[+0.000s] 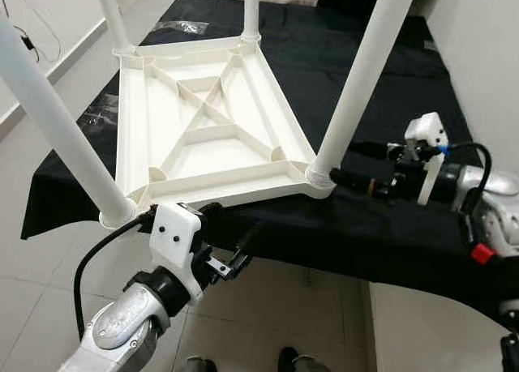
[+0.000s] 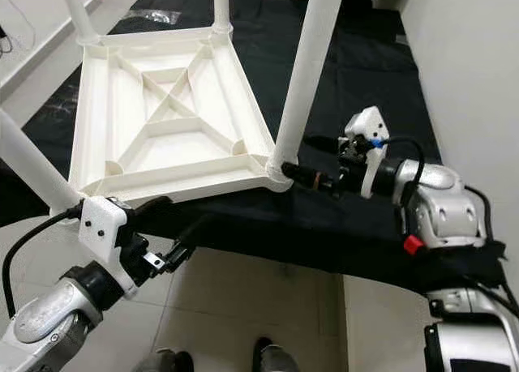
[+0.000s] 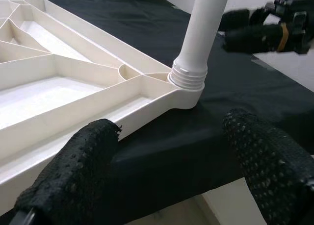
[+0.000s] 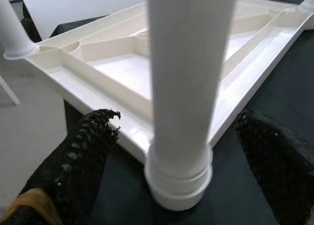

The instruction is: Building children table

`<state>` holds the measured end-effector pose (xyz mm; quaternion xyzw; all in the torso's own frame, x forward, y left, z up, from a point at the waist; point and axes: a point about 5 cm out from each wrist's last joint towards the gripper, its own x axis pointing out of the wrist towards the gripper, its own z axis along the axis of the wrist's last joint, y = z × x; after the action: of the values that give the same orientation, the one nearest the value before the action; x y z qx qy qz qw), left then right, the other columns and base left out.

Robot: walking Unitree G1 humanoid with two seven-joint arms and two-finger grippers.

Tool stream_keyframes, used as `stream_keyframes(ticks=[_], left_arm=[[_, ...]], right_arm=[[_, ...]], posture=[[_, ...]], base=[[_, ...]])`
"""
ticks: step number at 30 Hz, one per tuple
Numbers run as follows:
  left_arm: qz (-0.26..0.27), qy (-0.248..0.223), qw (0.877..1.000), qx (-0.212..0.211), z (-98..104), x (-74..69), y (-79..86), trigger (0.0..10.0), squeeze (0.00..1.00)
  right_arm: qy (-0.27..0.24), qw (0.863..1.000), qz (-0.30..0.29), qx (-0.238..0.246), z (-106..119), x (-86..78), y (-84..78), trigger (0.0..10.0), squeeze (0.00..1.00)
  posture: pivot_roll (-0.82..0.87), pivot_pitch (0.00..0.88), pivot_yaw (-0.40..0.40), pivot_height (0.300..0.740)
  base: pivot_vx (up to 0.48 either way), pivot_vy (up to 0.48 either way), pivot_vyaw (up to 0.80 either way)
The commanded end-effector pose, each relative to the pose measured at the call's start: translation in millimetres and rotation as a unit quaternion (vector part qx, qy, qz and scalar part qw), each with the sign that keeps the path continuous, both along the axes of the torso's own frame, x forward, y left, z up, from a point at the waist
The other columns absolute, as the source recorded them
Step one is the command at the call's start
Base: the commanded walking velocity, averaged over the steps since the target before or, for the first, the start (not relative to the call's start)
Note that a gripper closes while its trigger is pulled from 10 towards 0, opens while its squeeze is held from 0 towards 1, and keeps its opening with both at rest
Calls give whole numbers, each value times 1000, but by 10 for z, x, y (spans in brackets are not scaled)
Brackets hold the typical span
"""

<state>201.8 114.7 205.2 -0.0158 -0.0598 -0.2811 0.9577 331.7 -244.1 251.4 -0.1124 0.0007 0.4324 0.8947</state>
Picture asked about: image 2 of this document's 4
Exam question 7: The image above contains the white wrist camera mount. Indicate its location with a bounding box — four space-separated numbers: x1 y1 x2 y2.
79 195 131 296
343 106 390 199

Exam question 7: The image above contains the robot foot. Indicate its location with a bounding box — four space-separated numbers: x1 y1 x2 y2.
251 337 301 372
134 349 195 372

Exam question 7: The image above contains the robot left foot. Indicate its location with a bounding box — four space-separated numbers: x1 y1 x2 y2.
134 349 195 372

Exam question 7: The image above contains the black table cloth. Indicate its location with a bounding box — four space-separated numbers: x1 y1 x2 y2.
0 0 512 296

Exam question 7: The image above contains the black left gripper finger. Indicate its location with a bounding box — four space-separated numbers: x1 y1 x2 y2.
170 214 212 269
131 196 173 219

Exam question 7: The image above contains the white plastic children table top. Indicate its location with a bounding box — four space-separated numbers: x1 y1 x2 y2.
66 25 294 207

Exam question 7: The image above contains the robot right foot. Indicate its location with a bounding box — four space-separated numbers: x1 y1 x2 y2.
251 337 301 372

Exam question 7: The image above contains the black floor power cable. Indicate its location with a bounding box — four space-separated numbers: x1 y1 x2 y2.
0 0 41 57

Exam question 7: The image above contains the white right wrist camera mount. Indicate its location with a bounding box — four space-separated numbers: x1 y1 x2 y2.
343 106 390 199

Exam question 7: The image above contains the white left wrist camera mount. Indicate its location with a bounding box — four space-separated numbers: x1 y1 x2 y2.
79 195 131 296

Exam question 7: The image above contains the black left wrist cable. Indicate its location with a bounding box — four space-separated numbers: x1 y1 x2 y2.
2 206 86 316

